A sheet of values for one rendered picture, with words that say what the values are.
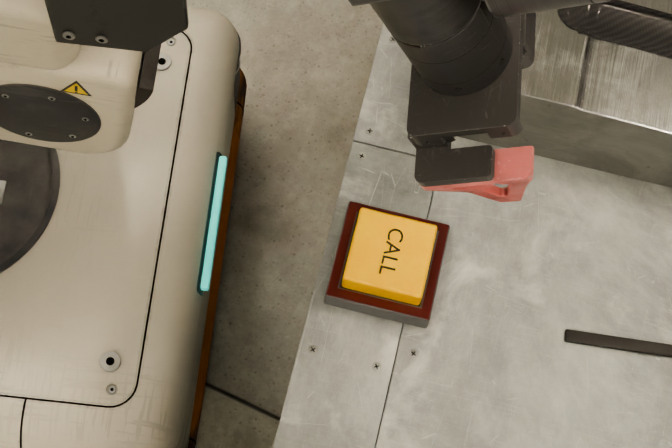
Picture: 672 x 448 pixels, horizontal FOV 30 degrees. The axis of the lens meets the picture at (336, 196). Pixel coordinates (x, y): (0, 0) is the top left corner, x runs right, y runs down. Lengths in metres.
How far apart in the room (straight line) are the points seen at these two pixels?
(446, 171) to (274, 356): 1.08
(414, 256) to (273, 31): 1.09
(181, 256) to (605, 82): 0.71
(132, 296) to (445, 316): 0.63
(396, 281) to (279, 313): 0.88
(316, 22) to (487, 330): 1.11
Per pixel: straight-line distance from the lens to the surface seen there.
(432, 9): 0.64
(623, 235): 1.01
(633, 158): 1.00
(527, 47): 0.73
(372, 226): 0.94
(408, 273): 0.92
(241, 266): 1.81
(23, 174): 1.60
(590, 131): 0.97
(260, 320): 1.79
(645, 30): 1.00
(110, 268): 1.52
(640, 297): 1.00
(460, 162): 0.72
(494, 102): 0.71
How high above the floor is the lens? 1.70
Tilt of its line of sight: 66 degrees down
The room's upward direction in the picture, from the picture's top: 8 degrees clockwise
